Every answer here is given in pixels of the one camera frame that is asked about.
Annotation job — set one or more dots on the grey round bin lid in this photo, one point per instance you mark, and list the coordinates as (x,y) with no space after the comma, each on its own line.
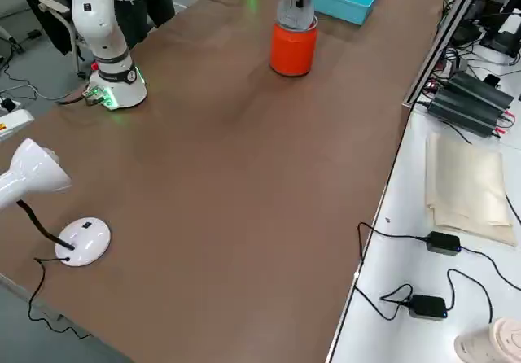
(295,16)

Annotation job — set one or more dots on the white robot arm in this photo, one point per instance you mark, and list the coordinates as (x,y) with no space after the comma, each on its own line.
(102,33)

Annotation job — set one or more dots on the orange cylindrical bin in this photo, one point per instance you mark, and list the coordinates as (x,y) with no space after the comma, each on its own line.
(293,53)

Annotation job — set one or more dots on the black power supply unit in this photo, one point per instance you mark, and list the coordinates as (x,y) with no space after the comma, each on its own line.
(460,115)
(476,90)

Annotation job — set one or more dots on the black monitor stand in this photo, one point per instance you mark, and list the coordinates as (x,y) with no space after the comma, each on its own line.
(498,33)

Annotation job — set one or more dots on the black phone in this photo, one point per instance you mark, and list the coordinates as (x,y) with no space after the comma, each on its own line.
(492,80)

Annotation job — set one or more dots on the grey office chair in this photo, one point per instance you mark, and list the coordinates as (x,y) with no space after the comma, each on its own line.
(53,4)

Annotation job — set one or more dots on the beige folded cloth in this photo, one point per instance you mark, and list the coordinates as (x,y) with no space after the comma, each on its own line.
(464,184)

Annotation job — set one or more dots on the black power adapter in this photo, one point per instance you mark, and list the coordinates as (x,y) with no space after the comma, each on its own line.
(443,243)
(427,307)

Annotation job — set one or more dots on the white power strip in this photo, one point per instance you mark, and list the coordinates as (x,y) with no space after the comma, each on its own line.
(8,103)

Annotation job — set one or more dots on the white control box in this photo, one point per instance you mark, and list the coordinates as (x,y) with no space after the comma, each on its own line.
(12,125)

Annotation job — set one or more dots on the white desk lamp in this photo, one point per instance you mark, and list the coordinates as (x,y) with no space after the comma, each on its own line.
(36,171)

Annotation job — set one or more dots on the pink round object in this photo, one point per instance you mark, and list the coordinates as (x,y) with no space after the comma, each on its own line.
(496,340)

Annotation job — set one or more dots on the aluminium camera post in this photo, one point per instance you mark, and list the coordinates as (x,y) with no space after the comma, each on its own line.
(443,41)

